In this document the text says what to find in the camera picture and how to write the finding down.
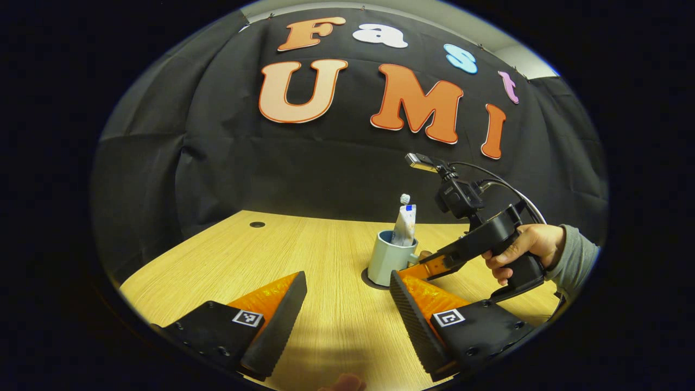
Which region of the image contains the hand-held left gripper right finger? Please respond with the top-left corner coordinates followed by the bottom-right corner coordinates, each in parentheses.
top-left (389, 270), bottom-right (535, 382)

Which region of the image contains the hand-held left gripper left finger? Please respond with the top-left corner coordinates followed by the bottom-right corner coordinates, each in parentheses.
top-left (151, 270), bottom-right (308, 382)

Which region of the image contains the white toothpaste tube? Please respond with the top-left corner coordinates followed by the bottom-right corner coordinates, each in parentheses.
top-left (391, 204), bottom-right (418, 247)

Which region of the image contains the pale blue cup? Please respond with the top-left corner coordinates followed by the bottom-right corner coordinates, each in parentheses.
top-left (368, 230), bottom-right (432, 287)

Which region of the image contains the dark brown round coaster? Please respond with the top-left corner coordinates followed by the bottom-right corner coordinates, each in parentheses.
top-left (361, 267), bottom-right (393, 291)

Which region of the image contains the light wooden desktop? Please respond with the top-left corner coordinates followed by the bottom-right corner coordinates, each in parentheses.
top-left (118, 210), bottom-right (563, 391)

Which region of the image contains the black backdrop cloth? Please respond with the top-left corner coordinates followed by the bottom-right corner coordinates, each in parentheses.
top-left (90, 7), bottom-right (609, 283)

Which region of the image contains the white cable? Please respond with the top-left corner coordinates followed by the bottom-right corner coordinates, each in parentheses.
top-left (478, 181), bottom-right (544, 224)

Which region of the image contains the black cable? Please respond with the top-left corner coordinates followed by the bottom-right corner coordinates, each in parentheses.
top-left (448, 161), bottom-right (546, 224)

